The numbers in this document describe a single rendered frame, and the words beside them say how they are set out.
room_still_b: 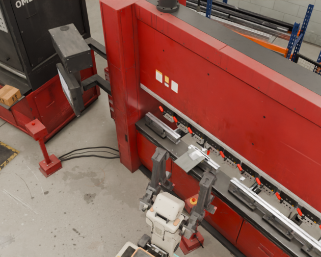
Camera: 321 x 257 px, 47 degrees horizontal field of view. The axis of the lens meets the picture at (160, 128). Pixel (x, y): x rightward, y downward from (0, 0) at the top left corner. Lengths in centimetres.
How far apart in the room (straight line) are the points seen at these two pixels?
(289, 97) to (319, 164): 53
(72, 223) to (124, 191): 72
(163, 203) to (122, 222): 155
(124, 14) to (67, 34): 65
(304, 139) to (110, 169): 284
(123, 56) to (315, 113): 182
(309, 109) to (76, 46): 207
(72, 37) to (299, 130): 216
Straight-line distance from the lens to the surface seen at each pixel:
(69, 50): 344
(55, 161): 492
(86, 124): 544
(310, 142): 268
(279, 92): 258
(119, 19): 328
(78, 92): 364
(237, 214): 364
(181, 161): 362
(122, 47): 344
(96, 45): 390
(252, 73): 264
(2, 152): 540
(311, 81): 264
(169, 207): 291
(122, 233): 435
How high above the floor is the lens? 386
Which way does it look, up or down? 47 degrees down
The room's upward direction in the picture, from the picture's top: straight up
